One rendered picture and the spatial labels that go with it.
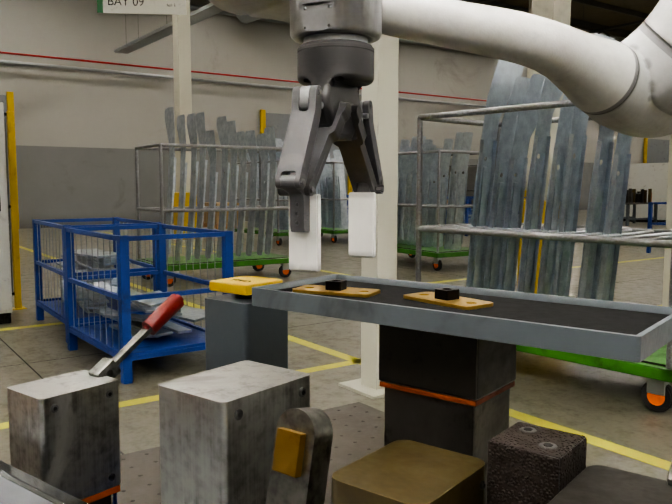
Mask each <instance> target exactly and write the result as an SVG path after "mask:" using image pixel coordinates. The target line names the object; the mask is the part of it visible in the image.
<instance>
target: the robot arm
mask: <svg viewBox="0 0 672 504"><path fill-rule="evenodd" d="M209 1H210V2H211V3H212V4H213V5H215V6H216V7H218V8H219V9H221V10H224V11H226V12H229V13H232V14H236V15H247V14H248V15H249V16H250V17H257V18H265V19H272V20H278V21H283V22H288V23H290V38H292V40H293V41H295V42H297V43H300V44H301V45H300V46H299V48H298V49H297V78H298V82H299V83H300V84H301V85H303V86H298V87H294V88H293V90H292V109H291V114H290V118H289V123H288V127H287V131H286V135H285V139H284V144H283V148H282V152H281V156H280V160H279V165H278V169H277V173H276V177H275V186H276V188H277V191H278V194H279V195H280V196H289V269H290V270H292V271H310V272H319V271H320V270H321V195H320V194H314V193H315V190H316V187H317V185H318V182H319V179H320V176H321V174H322V171H323V168H324V166H325V163H326V160H327V157H328V155H329V152H330V149H331V147H332V144H334V145H336V146H338V147H339V149H340V152H341V155H342V158H343V161H344V164H345V167H346V170H347V173H348V176H349V179H350V182H351V185H352V188H353V191H354V192H350V193H349V257H370V258H374V257H375V256H376V194H383V193H384V181H383V175H382V169H381V163H380V157H379V152H378V146H377V140H376V134H375V128H374V122H373V103H372V101H371V100H366V101H360V98H359V89H360V88H361V87H362V86H364V87H365V86H368V85H370V84H372V83H373V81H374V48H373V47H372V45H371V44H372V43H375V42H376V41H378V40H379V39H380V38H381V35H382V34H383V35H388V36H392V37H397V38H402V39H406V40H411V41H416V42H421V43H425V44H430V45H435V46H439V47H444V48H449V49H454V50H458V51H463V52H468V53H472V54H477V55H482V56H486V57H491V58H495V59H500V60H504V61H508V62H511V63H515V64H518V65H522V66H525V67H527V68H530V69H532V70H534V71H537V72H538V73H540V74H542V75H543V76H545V77H546V78H547V79H549V80H550V81H551V82H552V83H553V84H554V85H555V86H556V87H557V88H558V89H559V90H561V91H562V92H563V93H564V94H565V96H566V97H567V98H568V99H569V100H570V101H571V102H572V103H573V104H574V105H575V106H576V107H577V108H579V109H580V110H581V111H583V112H584V113H585V114H587V115H588V116H589V117H590V118H591V119H592V120H594V121H595V122H597V123H598V124H600V125H602V126H604V127H607V128H609V129H611V130H613V131H616V132H618V133H621V134H624V135H628V136H633V137H639V138H657V137H663V136H666V135H670V134H672V0H660V1H659V2H658V4H657V5H656V6H655V8H654V9H653V11H652V12H651V13H650V14H649V16H648V17H647V18H646V19H645V20H644V22H643V23H642V24H641V25H640V26H639V27H638V28H637V29H636V30H635V31H633V32H632V33H631V34H630V35H629V36H628V37H627V38H625V39H624V40H623V41H621V42H618V41H614V40H610V39H606V38H602V37H599V36H596V35H593V34H590V33H587V32H584V31H582V30H579V29H576V28H574V27H571V26H568V25H566V24H563V23H560V22H557V21H554V20H551V19H548V18H544V17H541V16H537V15H533V14H529V13H525V12H521V11H516V10H511V9H506V8H501V7H495V6H489V5H483V4H477V3H471V2H465V1H459V0H209ZM289 172H290V175H288V173H289Z"/></svg>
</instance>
